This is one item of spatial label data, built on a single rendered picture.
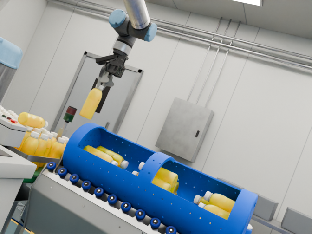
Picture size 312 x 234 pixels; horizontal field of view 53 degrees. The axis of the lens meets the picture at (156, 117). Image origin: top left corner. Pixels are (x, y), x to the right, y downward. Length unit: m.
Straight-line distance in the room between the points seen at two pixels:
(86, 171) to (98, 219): 0.22
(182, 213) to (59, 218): 0.60
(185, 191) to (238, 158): 3.14
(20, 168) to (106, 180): 0.64
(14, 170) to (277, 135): 4.12
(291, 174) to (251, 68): 1.62
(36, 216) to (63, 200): 0.20
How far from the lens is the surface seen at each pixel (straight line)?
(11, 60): 0.85
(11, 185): 0.91
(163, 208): 1.34
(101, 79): 1.63
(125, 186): 1.40
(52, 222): 1.64
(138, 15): 1.42
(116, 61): 1.66
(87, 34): 6.19
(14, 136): 1.56
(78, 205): 1.52
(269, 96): 4.80
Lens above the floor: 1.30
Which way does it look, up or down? 3 degrees up
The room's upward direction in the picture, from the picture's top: 23 degrees clockwise
